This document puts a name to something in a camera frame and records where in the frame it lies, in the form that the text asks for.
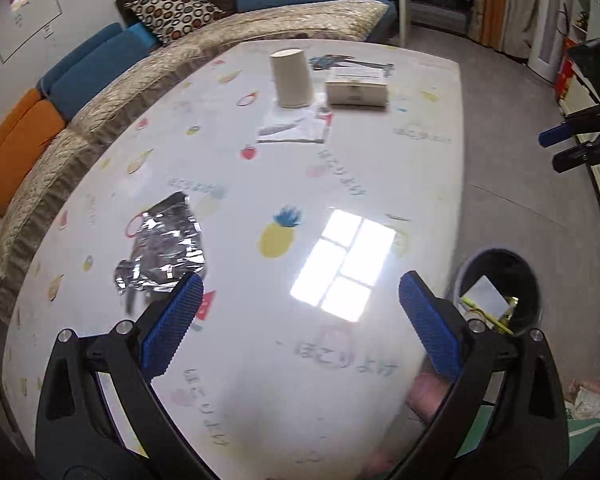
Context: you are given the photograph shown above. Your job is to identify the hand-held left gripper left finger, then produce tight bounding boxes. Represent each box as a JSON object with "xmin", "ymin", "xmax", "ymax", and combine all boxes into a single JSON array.
[{"xmin": 34, "ymin": 271, "xmax": 216, "ymax": 480}]

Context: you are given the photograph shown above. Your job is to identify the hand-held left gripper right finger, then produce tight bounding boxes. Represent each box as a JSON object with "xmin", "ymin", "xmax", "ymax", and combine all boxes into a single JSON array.
[{"xmin": 390, "ymin": 270, "xmax": 570, "ymax": 480}]

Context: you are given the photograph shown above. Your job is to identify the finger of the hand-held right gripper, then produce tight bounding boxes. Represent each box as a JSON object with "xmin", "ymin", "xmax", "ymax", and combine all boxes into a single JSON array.
[
  {"xmin": 552, "ymin": 132, "xmax": 600, "ymax": 174},
  {"xmin": 538, "ymin": 104, "xmax": 600, "ymax": 148}
]

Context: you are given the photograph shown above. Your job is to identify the silver foil wrapper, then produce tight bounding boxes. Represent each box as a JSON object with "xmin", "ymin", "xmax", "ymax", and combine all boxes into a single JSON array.
[{"xmin": 114, "ymin": 191, "xmax": 210, "ymax": 311}]

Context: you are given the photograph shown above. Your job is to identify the gold snack wrapper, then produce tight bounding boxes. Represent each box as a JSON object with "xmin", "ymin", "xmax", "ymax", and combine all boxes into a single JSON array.
[{"xmin": 497, "ymin": 297, "xmax": 522, "ymax": 336}]

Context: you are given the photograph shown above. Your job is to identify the black trash bin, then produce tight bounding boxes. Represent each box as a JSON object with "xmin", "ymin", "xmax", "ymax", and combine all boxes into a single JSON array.
[{"xmin": 452, "ymin": 247, "xmax": 541, "ymax": 339}]

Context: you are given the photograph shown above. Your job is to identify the white card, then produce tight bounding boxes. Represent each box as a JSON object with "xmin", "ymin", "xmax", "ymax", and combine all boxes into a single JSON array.
[{"xmin": 462, "ymin": 275, "xmax": 509, "ymax": 316}]

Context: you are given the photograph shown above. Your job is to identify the person's leg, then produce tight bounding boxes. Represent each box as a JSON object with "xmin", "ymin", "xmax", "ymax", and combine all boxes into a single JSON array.
[{"xmin": 407, "ymin": 374, "xmax": 454, "ymax": 423}]

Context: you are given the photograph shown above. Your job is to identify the orange striped curtain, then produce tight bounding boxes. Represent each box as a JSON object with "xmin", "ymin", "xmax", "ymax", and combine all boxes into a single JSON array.
[{"xmin": 469, "ymin": 0, "xmax": 537, "ymax": 57}]

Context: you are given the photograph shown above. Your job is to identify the crumpled pale cloth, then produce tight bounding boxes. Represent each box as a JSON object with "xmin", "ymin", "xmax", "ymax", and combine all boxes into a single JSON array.
[{"xmin": 565, "ymin": 380, "xmax": 600, "ymax": 422}]

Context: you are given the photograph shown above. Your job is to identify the green cloth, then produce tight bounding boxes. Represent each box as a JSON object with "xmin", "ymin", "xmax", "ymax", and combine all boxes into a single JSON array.
[{"xmin": 455, "ymin": 402, "xmax": 600, "ymax": 462}]

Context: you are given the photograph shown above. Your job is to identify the white rectangular box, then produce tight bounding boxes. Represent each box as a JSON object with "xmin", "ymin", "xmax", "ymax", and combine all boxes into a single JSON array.
[{"xmin": 325, "ymin": 66, "xmax": 390, "ymax": 109}]

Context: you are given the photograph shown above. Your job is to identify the orange sofa cushion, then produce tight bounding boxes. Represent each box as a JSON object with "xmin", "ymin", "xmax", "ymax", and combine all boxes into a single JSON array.
[
  {"xmin": 0, "ymin": 100, "xmax": 67, "ymax": 217},
  {"xmin": 0, "ymin": 87, "xmax": 42, "ymax": 161}
]

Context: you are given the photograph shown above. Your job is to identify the white tissue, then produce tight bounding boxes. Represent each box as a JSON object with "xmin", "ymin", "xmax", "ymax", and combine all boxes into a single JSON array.
[{"xmin": 256, "ymin": 92, "xmax": 335, "ymax": 145}]

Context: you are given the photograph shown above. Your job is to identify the white cardboard cylinder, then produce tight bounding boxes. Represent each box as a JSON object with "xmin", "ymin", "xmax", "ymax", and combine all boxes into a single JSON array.
[{"xmin": 270, "ymin": 47, "xmax": 315, "ymax": 110}]

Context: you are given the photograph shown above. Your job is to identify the beige quilted sofa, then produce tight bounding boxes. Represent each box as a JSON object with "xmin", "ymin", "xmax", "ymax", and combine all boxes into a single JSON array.
[{"xmin": 0, "ymin": 0, "xmax": 398, "ymax": 311}]

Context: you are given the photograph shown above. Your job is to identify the teal cushion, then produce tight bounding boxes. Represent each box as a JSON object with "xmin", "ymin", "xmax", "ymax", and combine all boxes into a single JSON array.
[{"xmin": 127, "ymin": 22, "xmax": 162, "ymax": 52}]

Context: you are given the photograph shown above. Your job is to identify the ring patterned pillow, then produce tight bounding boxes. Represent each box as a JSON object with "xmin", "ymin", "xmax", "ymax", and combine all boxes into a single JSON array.
[{"xmin": 130, "ymin": 0, "xmax": 226, "ymax": 44}]

